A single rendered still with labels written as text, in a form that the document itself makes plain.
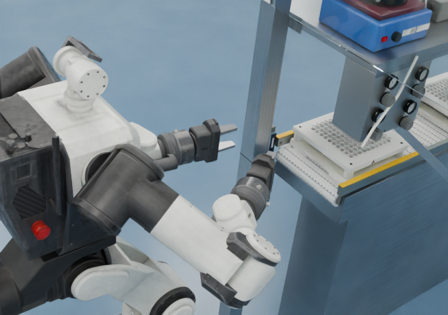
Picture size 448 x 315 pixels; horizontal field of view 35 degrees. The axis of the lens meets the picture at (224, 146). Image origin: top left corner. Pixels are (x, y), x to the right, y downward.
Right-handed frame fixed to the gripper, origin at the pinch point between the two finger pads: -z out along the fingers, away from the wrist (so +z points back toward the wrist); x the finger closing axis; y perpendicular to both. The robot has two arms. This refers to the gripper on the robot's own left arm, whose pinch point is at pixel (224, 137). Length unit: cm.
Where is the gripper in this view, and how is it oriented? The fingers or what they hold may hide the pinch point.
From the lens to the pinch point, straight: 186.8
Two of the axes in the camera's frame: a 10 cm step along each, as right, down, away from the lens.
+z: -8.7, 2.0, -4.4
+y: 4.7, 5.4, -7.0
